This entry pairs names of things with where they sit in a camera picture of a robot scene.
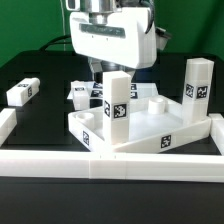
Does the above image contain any fiducial marker sheet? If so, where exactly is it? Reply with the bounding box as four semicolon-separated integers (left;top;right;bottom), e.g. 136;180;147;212
79;81;158;99

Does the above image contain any white left fence block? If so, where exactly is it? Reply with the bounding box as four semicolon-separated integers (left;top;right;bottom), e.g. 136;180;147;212
0;108;17;146

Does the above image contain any white fence block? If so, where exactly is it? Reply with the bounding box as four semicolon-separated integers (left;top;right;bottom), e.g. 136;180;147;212
209;113;224;156
0;108;17;146

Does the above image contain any white front fence bar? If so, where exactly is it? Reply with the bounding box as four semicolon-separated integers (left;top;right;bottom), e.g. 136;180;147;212
0;150;224;183

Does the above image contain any white right fence block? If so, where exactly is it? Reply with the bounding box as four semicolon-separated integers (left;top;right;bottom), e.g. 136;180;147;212
209;113;224;156

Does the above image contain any white thin cable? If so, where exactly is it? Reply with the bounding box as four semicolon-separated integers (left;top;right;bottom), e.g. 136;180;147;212
59;0;67;52

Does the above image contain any white desk top tray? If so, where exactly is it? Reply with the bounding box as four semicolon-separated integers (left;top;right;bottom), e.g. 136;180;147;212
68;96;211;153

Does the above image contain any black cable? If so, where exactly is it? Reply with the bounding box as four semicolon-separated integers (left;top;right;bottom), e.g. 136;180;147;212
39;34;73;52

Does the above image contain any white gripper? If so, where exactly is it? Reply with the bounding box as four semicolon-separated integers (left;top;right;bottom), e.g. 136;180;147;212
69;7;173;83

